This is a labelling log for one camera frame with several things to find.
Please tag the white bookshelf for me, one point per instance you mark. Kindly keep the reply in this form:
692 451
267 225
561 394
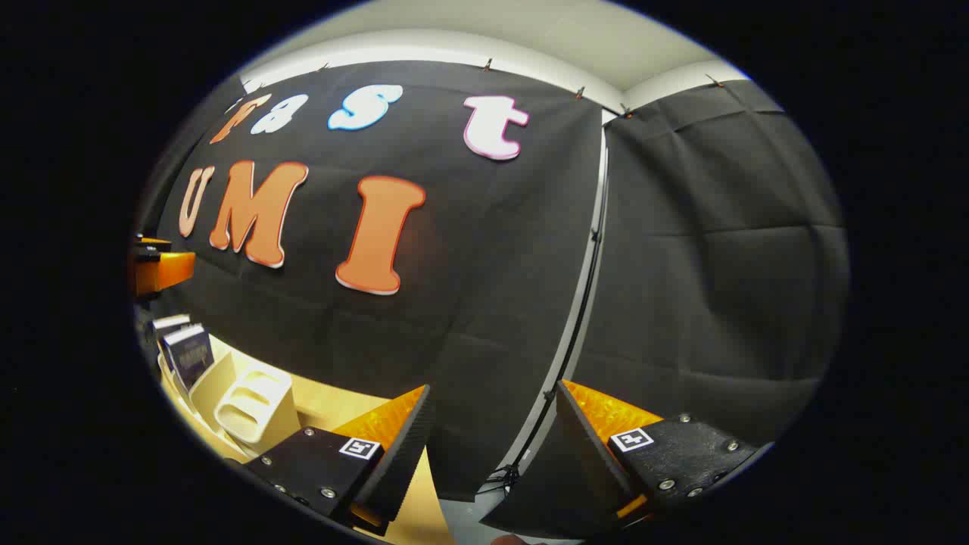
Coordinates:
257 412

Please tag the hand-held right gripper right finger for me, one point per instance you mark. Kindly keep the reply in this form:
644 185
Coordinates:
594 454

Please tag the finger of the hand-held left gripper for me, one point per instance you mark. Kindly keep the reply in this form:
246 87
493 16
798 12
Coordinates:
170 272

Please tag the metal frame pole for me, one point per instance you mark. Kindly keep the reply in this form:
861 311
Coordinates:
573 333

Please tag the blue cover book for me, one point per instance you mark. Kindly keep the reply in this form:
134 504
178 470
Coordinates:
189 356

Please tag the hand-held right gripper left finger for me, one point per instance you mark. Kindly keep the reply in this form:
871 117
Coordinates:
397 462

